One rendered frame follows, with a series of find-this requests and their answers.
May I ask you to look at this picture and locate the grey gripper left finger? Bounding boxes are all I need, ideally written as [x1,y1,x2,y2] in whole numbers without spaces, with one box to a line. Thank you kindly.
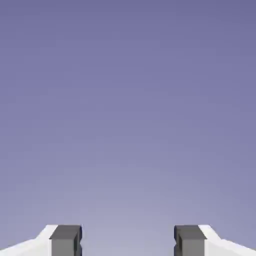
[0,224,83,256]

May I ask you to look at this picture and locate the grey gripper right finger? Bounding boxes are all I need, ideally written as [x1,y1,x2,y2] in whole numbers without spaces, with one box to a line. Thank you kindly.
[173,224,256,256]

